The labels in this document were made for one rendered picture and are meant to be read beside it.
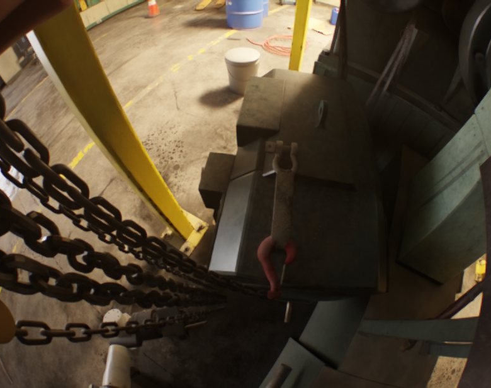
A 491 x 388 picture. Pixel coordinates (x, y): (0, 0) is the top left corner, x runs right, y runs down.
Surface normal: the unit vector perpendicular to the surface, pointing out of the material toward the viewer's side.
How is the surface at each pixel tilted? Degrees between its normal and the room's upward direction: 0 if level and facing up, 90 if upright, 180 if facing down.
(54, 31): 90
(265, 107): 0
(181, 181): 0
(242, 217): 45
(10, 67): 90
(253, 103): 0
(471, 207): 72
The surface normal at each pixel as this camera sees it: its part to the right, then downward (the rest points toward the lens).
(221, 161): -0.01, -0.47
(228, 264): -0.70, -0.44
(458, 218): -0.48, 0.59
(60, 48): 0.87, 0.44
